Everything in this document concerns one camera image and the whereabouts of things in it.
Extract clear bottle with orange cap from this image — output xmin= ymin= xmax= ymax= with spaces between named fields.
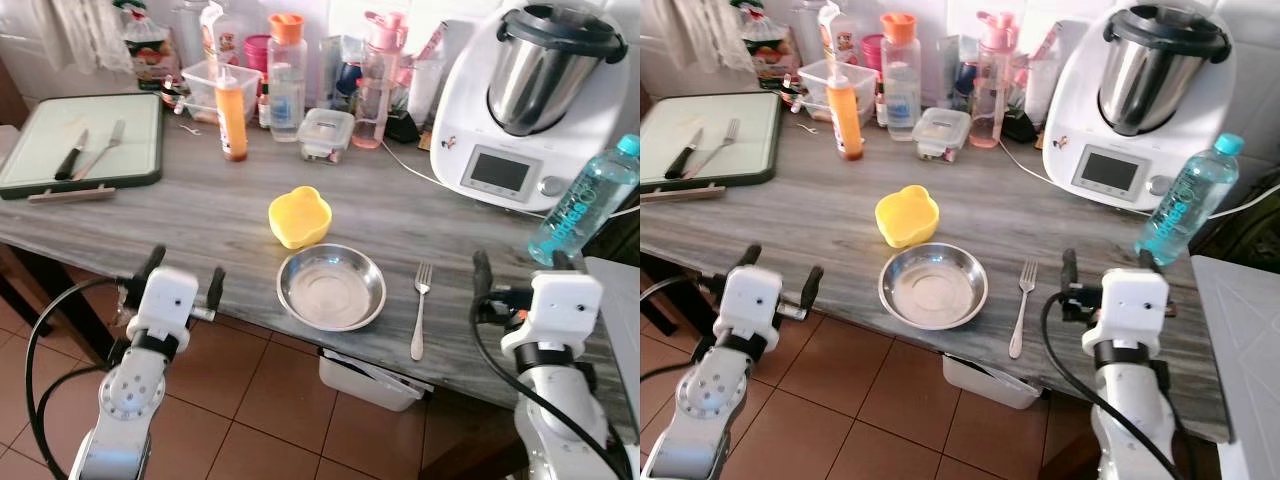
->
xmin=879 ymin=12 xmax=923 ymax=142
xmin=267 ymin=13 xmax=309 ymax=143

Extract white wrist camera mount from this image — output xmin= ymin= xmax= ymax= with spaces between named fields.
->
xmin=125 ymin=265 xmax=199 ymax=346
xmin=1083 ymin=268 xmax=1171 ymax=347
xmin=712 ymin=265 xmax=783 ymax=342
xmin=500 ymin=272 xmax=603 ymax=366

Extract pale green cutting board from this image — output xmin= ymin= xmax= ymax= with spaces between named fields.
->
xmin=640 ymin=92 xmax=785 ymax=192
xmin=0 ymin=93 xmax=165 ymax=201

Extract blue plastic water bottle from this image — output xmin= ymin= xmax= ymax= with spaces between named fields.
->
xmin=527 ymin=135 xmax=641 ymax=268
xmin=1134 ymin=133 xmax=1247 ymax=268

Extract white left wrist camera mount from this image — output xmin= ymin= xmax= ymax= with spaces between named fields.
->
xmin=125 ymin=265 xmax=199 ymax=346
xmin=712 ymin=265 xmax=783 ymax=342

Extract pink drinking bottle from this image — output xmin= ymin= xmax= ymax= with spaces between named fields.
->
xmin=351 ymin=10 xmax=410 ymax=151
xmin=967 ymin=10 xmax=1020 ymax=150

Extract grey wooden table dark legs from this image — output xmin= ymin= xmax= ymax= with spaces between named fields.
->
xmin=0 ymin=88 xmax=641 ymax=446
xmin=640 ymin=88 xmax=1233 ymax=447

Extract clear plastic tub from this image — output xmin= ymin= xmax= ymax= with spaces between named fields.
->
xmin=181 ymin=60 xmax=264 ymax=124
xmin=797 ymin=59 xmax=880 ymax=122

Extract printed food bag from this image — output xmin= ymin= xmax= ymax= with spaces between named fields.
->
xmin=730 ymin=0 xmax=802 ymax=92
xmin=118 ymin=0 xmax=182 ymax=93

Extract small black device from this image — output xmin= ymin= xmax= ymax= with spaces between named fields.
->
xmin=385 ymin=108 xmax=422 ymax=145
xmin=1002 ymin=107 xmax=1040 ymax=144

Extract orange sauce squeeze bottle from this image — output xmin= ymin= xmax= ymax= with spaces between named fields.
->
xmin=825 ymin=60 xmax=865 ymax=162
xmin=214 ymin=65 xmax=250 ymax=162

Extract silver metal fork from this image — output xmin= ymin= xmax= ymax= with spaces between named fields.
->
xmin=409 ymin=262 xmax=434 ymax=362
xmin=685 ymin=118 xmax=742 ymax=180
xmin=1007 ymin=260 xmax=1042 ymax=360
xmin=72 ymin=120 xmax=128 ymax=182

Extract stainless steel bowl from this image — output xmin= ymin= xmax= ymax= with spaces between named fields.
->
xmin=877 ymin=242 xmax=990 ymax=332
xmin=276 ymin=243 xmax=388 ymax=333

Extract white plastic bin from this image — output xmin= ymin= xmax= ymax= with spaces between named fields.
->
xmin=941 ymin=352 xmax=1042 ymax=412
xmin=317 ymin=348 xmax=434 ymax=414

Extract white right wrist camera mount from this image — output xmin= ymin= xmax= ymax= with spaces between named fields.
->
xmin=500 ymin=272 xmax=603 ymax=366
xmin=1083 ymin=268 xmax=1171 ymax=347

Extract black handled knife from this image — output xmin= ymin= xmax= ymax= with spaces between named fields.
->
xmin=54 ymin=129 xmax=90 ymax=182
xmin=663 ymin=127 xmax=705 ymax=182

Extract brown wooden stick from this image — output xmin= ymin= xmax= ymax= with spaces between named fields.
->
xmin=640 ymin=183 xmax=727 ymax=202
xmin=27 ymin=186 xmax=117 ymax=205

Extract white folding table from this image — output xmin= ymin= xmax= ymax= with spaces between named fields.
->
xmin=1189 ymin=254 xmax=1280 ymax=480
xmin=584 ymin=256 xmax=641 ymax=443

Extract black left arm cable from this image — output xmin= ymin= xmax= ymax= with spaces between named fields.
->
xmin=640 ymin=274 xmax=717 ymax=383
xmin=22 ymin=278 xmax=133 ymax=463

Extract small clear lidded container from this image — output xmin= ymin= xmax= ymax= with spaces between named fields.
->
xmin=911 ymin=106 xmax=972 ymax=164
xmin=297 ymin=108 xmax=356 ymax=165

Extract hanging clear plastic bag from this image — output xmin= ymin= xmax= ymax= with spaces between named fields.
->
xmin=44 ymin=0 xmax=132 ymax=73
xmin=674 ymin=0 xmax=757 ymax=74

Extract white food processor steel bowl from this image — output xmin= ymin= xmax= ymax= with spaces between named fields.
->
xmin=430 ymin=0 xmax=641 ymax=214
xmin=1041 ymin=0 xmax=1247 ymax=214

